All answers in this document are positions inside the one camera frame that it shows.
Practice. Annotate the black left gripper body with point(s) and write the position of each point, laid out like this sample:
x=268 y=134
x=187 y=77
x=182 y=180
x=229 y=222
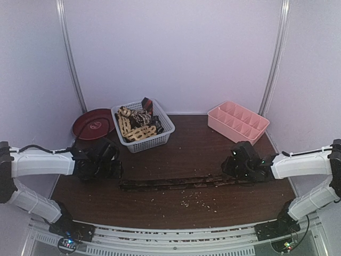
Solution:
x=103 y=171

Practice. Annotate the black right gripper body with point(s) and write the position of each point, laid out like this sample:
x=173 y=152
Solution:
x=230 y=168

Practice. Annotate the dark brown red patterned tie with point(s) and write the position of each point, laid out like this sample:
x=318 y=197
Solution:
x=176 y=183

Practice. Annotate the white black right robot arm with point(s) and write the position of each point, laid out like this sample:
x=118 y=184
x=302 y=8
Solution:
x=323 y=161

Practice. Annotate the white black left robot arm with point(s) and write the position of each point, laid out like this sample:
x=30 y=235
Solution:
x=33 y=160

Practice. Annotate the dark red round plate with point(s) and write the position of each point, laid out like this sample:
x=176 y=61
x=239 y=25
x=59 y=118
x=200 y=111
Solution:
x=93 y=124

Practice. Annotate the yellow insect patterned tie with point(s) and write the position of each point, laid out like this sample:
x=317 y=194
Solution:
x=129 y=131

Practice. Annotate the pink divided organizer box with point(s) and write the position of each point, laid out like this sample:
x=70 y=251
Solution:
x=237 y=123

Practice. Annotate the brown cream patterned tie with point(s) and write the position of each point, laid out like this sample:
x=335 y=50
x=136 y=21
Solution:
x=140 y=117

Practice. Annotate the grey plastic mesh basket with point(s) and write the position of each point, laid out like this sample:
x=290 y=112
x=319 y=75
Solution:
x=163 y=123

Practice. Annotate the red black striped tie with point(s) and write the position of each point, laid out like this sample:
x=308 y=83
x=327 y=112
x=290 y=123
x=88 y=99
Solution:
x=147 y=105

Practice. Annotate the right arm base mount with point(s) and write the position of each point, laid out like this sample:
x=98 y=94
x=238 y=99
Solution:
x=284 y=225

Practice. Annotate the front aluminium rail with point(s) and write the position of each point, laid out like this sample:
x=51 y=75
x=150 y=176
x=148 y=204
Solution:
x=233 y=240

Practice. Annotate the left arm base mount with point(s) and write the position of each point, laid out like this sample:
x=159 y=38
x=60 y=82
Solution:
x=72 y=233

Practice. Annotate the right aluminium frame post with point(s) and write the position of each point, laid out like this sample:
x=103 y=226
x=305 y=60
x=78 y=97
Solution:
x=278 y=50

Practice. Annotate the aluminium frame post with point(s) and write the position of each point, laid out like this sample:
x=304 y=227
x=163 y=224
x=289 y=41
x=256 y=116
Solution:
x=70 y=58
x=278 y=50

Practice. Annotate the left aluminium frame post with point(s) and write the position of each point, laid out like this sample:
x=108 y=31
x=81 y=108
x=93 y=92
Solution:
x=70 y=58

